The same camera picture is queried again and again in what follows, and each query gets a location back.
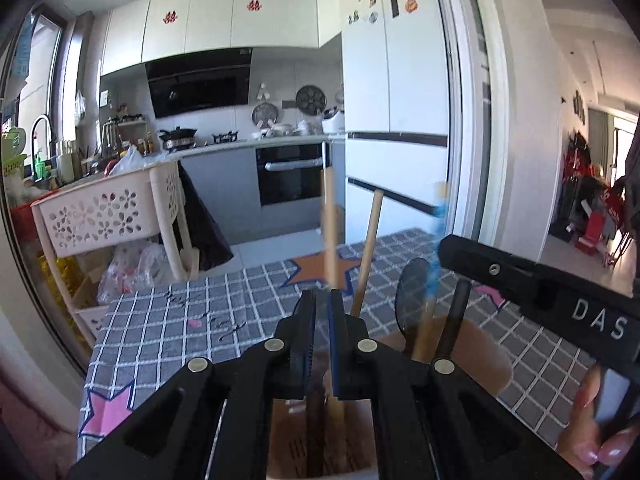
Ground wooden chopstick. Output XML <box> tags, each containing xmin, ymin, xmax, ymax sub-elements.
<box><xmin>322</xmin><ymin>167</ymin><xmax>345</xmax><ymax>443</ymax></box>
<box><xmin>350</xmin><ymin>190</ymin><xmax>384</xmax><ymax>318</ymax></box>

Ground black kitchen faucet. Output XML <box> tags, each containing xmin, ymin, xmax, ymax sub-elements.
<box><xmin>30</xmin><ymin>114</ymin><xmax>56</xmax><ymax>181</ymax></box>

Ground person's right hand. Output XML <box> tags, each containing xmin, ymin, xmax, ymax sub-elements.
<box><xmin>556</xmin><ymin>364</ymin><xmax>639</xmax><ymax>479</ymax></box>

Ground grey checked tablecloth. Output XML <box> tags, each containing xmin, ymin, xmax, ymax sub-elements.
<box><xmin>76</xmin><ymin>259</ymin><xmax>592</xmax><ymax>457</ymax></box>

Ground black hanging bag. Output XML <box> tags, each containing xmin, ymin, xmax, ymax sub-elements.
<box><xmin>178</xmin><ymin>164</ymin><xmax>233</xmax><ymax>272</ymax></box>

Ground beige flower-pattern trolley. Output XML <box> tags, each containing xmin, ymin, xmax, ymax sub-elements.
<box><xmin>32</xmin><ymin>162</ymin><xmax>200</xmax><ymax>346</ymax></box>

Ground black built-in oven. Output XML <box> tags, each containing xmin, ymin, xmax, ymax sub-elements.
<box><xmin>255</xmin><ymin>143</ymin><xmax>326</xmax><ymax>206</ymax></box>

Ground black wok on stove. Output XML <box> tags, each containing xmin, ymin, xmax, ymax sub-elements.
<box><xmin>157</xmin><ymin>127</ymin><xmax>198</xmax><ymax>152</ymax></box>

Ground white refrigerator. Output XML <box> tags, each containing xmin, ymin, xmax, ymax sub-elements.
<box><xmin>340</xmin><ymin>0</ymin><xmax>450</xmax><ymax>244</ymax></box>

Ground black range hood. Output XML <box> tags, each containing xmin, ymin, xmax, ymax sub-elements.
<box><xmin>144</xmin><ymin>48</ymin><xmax>253</xmax><ymax>118</ymax></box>

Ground white upper cabinets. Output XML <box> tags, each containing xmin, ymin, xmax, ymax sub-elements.
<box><xmin>101</xmin><ymin>0</ymin><xmax>341</xmax><ymax>75</ymax></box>

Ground round black wall pan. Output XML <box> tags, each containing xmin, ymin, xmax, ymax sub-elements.
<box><xmin>295</xmin><ymin>84</ymin><xmax>326</xmax><ymax>116</ymax></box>

